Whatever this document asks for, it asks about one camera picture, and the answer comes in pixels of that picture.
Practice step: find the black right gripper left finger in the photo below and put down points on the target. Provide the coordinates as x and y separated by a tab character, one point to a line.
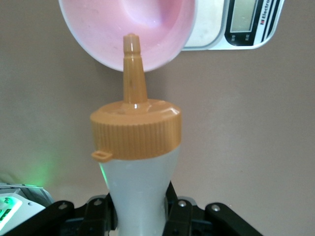
98	216

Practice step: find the silver digital kitchen scale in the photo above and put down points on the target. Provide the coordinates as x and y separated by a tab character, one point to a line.
216	24

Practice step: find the pink plastic cup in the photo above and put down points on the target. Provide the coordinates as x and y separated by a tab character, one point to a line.
103	29

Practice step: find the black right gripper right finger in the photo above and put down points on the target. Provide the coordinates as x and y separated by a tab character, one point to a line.
187	218

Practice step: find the translucent sauce bottle orange cap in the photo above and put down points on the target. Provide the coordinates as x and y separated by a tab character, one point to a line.
137	137

